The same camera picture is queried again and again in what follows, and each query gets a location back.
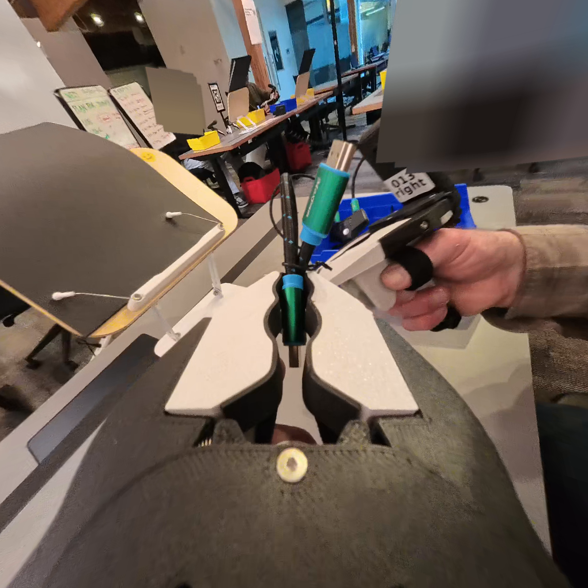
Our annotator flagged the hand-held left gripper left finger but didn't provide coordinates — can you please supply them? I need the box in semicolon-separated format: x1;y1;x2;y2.
166;274;284;418

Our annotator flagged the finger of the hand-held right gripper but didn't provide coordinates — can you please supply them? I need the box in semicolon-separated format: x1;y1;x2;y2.
325;214;434;315

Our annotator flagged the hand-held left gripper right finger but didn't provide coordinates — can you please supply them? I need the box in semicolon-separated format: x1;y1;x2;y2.
302;274;421;418

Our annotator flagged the black hdmi switch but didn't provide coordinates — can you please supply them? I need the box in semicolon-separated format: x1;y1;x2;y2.
330;209;371;245

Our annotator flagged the braided hdmi cable green plug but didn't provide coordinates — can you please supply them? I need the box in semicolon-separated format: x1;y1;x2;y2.
271;140;358;368

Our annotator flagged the person's right forearm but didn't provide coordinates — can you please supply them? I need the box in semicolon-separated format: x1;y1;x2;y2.
501;224;588;322

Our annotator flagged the person's right hand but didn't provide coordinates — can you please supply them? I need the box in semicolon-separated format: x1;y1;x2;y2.
380;228;528;333

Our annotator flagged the blue plastic bin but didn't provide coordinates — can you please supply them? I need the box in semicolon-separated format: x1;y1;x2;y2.
311;183;479;269

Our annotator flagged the white laptop stand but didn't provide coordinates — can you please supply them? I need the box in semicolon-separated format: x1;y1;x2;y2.
50;209;278;361

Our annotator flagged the black floor lamp pole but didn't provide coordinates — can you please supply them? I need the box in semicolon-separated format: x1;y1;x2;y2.
329;0;352;140

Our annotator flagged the wooden desk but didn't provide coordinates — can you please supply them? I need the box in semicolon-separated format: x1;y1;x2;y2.
179;90;324;214

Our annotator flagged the wooden board with black surface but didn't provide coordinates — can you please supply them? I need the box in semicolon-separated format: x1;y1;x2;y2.
0;123;239;340

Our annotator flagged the small yellow bin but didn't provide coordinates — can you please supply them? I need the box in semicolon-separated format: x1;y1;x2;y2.
186;130;222;153

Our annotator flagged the whiteboard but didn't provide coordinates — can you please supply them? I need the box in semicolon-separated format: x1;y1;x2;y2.
108;82;176;150
55;85;139;150

